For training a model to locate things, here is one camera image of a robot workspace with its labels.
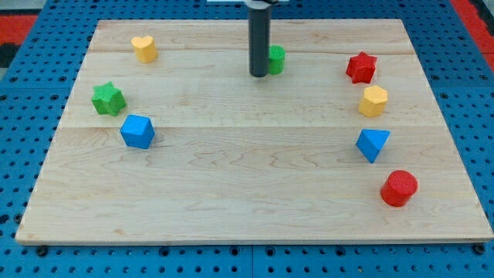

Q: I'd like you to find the yellow heart block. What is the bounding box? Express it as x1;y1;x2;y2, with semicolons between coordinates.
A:
130;36;158;63

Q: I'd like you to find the light wooden board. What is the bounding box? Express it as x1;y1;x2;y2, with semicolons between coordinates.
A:
15;19;493;246

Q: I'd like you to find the blue cube block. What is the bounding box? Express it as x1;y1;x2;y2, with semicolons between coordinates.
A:
120;114;155;149

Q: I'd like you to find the red cylinder block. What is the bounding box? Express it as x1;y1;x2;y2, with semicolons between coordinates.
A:
380;170;418;207

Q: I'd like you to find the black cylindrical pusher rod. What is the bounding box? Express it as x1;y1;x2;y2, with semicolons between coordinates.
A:
248;6;271;77

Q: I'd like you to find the green star block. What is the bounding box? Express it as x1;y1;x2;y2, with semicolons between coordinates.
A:
91;82;127;117

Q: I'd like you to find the green cylinder block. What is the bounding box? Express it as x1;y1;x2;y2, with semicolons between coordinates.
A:
268;45;286;75

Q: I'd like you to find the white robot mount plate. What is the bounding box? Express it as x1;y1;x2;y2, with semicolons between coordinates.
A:
206;0;289;9

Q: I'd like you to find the blue triangle block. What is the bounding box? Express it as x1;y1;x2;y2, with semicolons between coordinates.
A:
356;129;391;163

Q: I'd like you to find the red star block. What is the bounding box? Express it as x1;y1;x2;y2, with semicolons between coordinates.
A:
346;52;377;84

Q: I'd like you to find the yellow hexagon block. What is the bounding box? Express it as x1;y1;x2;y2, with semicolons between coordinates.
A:
358;86;388;117

